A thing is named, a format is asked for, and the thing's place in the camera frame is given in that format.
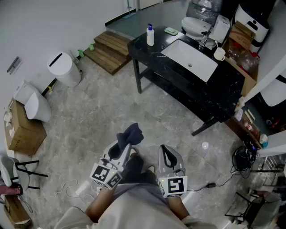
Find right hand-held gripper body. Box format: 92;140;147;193
158;170;188;199

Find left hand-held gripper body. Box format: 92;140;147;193
89;154;125;191

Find dark blue cloth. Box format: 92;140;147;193
116;122;145;153

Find white bottle with blue cap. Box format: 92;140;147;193
146;23;155;47

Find person's right forearm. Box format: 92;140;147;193
167;196;190;221

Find person's left forearm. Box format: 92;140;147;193
86;187;117;222

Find green soap in dish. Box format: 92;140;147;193
164;27;179;36

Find person's left leg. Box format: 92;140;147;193
122;153;145;185

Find person's leg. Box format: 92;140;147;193
122;153;145;185
140;165;158;186

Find person's right leg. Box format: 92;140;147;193
140;165;158;186

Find person's light grey shirt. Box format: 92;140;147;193
53;194;215;229

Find low wooden shelf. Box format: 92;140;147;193
225;107;262;148

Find brown cardboard box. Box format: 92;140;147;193
4;99;47;156

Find black marble vanity table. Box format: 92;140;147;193
127;25;246;136

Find white round bin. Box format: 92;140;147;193
47;51;82;88

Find grey chair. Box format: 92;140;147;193
0;155;49;191

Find small cardboard box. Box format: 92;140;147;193
3;195;32;225

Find white desk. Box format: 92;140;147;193
257;129;286;157

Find wooden steps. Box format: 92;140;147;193
83;30;132;76

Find toilet brush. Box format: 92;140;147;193
69;50;80;64

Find crumpled white tissue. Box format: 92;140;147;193
3;107;13;128

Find large open cardboard box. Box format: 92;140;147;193
221;38;260;97

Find white sink basin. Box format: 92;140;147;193
160;39;219;83

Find white cup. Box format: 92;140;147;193
213;47;226;61

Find white appliance with black band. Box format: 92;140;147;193
257;75;286;108

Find clear plastic bags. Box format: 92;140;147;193
227;44;260;74

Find chrome faucet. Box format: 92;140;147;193
198;30;212;51

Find mop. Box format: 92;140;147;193
122;0;137;19

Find white toilet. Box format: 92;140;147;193
181;14;231;44

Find red-printed cardboard box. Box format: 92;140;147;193
229;21;257;51

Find white door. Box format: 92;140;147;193
137;0;165;10

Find plastic-wrapped grey toilet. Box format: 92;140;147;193
186;0;223;25

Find white machine with black face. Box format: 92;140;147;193
232;3;270;53

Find white cable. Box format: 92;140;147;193
37;178;96;200

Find tangle of black cables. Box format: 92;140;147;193
232;145;260;177

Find black frame chair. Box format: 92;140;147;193
224;190;283;229

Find grey wall fixture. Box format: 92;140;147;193
6;56;23;76

